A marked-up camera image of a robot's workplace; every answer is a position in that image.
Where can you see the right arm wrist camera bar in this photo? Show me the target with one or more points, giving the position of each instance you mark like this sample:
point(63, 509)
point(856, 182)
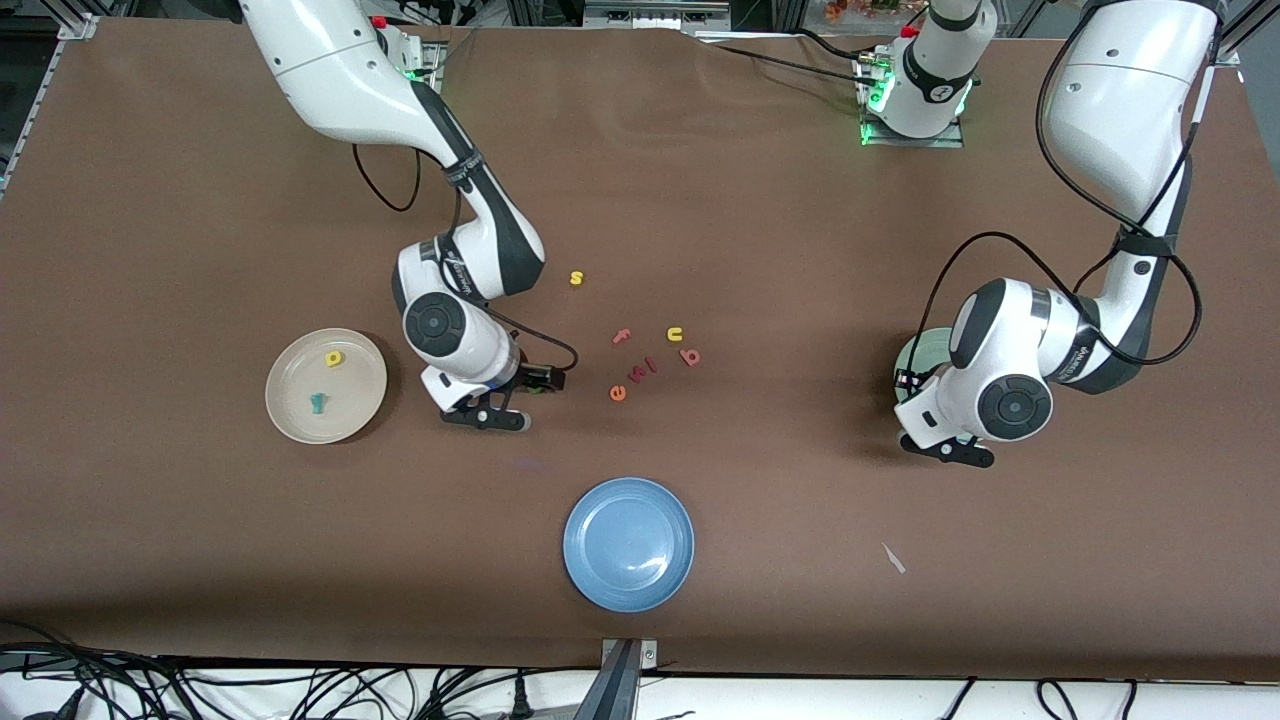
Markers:
point(480, 418)

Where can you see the grey metal frame device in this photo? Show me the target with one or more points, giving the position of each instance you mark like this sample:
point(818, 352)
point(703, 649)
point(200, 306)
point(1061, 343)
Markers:
point(655, 12)

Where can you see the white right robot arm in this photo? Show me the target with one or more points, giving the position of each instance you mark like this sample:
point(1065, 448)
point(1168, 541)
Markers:
point(330, 70)

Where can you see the grey metal stand bracket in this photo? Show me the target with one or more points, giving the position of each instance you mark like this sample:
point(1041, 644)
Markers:
point(625, 690)

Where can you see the black power plug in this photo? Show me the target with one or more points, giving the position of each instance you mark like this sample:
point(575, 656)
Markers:
point(520, 700)

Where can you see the aluminium frame rail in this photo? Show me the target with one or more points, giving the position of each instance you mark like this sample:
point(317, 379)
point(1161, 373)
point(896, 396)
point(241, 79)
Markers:
point(1240, 35)
point(80, 25)

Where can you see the orange artificial flowers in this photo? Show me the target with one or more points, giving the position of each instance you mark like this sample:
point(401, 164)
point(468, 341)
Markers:
point(870, 8)

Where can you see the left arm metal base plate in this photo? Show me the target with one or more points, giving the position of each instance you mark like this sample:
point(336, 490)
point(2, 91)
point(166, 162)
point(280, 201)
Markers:
point(910, 142)

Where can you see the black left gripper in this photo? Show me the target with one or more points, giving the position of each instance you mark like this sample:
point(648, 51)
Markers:
point(908, 380)

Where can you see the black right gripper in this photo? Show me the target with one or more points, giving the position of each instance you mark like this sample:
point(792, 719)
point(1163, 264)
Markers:
point(532, 378)

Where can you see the blue plate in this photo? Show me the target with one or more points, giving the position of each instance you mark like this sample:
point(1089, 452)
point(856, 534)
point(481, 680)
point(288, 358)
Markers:
point(628, 543)

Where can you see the brown paper table cover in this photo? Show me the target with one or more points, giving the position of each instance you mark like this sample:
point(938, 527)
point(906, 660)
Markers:
point(700, 200)

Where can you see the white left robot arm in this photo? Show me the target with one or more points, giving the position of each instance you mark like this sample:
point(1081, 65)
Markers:
point(1130, 90)

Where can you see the beige brown plate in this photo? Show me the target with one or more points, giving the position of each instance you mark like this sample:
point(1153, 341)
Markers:
point(350, 420)

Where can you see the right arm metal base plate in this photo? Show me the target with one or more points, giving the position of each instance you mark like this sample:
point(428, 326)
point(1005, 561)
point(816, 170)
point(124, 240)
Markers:
point(435, 60)

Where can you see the white tape scrap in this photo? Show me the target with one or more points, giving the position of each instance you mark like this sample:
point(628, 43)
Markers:
point(893, 558)

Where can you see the arm wrist camera bar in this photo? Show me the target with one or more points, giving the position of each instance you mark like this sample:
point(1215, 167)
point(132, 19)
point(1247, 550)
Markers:
point(960, 455)
point(480, 418)

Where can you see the light green plate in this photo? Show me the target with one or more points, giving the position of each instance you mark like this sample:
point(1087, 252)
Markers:
point(925, 350)

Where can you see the left arm wrist camera bar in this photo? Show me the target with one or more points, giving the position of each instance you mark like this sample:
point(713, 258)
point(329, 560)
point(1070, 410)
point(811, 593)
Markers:
point(960, 455)

